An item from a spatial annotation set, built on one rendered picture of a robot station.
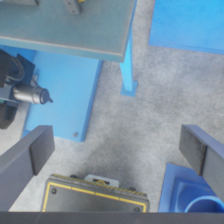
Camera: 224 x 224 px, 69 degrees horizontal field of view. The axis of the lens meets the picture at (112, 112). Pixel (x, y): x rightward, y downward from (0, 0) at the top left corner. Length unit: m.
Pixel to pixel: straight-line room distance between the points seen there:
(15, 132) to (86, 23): 1.29
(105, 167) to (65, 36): 1.18
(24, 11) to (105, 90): 1.06
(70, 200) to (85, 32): 1.04
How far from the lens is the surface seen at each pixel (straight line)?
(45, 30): 0.47
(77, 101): 1.38
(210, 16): 1.30
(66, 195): 1.24
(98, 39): 0.41
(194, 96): 1.52
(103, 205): 1.19
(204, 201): 1.41
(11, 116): 1.23
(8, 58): 0.65
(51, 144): 0.16
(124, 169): 1.44
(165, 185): 1.47
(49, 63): 1.59
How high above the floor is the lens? 1.40
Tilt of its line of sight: 79 degrees down
